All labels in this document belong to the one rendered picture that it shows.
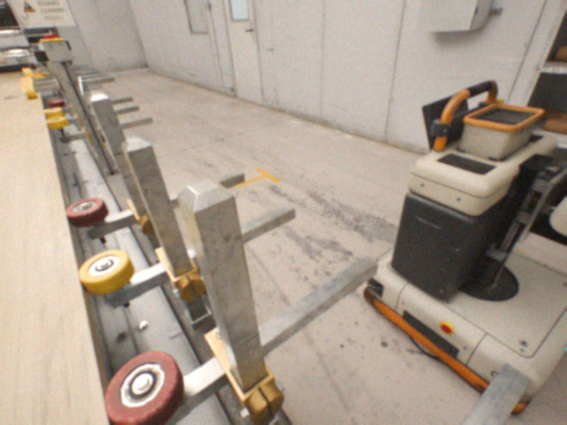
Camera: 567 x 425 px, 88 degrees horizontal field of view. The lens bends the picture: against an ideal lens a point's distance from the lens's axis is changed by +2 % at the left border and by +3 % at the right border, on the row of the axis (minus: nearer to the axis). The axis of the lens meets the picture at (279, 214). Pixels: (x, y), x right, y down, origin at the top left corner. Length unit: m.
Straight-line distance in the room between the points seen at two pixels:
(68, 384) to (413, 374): 1.24
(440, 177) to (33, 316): 1.03
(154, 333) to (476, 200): 0.96
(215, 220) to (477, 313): 1.22
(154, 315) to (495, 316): 1.16
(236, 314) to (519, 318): 1.22
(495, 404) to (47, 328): 0.61
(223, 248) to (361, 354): 1.25
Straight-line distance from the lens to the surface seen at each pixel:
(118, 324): 0.89
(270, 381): 0.44
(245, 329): 0.34
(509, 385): 0.54
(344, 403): 1.35
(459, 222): 1.08
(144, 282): 0.62
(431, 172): 1.06
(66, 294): 0.59
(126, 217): 0.82
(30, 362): 0.52
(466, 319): 1.32
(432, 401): 1.43
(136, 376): 0.43
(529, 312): 1.45
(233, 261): 0.26
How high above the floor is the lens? 1.24
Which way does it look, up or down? 35 degrees down
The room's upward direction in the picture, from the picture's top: 5 degrees counter-clockwise
